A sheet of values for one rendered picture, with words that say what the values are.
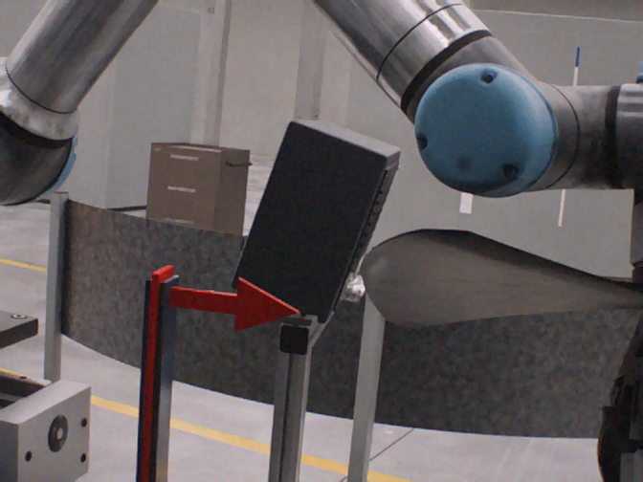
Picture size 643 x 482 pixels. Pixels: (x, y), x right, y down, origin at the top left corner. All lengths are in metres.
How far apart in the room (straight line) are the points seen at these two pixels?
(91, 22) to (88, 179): 9.36
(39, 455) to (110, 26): 0.39
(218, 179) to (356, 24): 6.54
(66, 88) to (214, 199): 6.22
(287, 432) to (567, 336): 1.37
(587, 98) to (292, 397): 0.46
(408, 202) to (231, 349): 4.56
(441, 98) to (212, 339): 1.90
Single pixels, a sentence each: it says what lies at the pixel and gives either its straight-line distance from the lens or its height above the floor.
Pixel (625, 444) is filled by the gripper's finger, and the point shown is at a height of 1.07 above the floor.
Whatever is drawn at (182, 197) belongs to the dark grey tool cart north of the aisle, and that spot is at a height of 0.52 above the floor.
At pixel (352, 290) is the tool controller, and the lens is 1.04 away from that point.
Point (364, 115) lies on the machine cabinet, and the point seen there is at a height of 1.25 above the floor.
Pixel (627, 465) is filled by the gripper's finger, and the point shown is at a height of 1.06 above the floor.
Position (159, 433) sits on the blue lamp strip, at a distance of 0.45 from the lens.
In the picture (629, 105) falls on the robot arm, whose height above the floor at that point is 1.29.
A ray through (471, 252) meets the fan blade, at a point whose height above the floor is 1.23.
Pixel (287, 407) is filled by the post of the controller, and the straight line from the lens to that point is 0.99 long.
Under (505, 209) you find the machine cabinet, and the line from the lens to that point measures 6.62.
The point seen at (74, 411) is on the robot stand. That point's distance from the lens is 0.91.
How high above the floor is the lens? 1.27
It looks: 8 degrees down
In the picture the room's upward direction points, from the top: 5 degrees clockwise
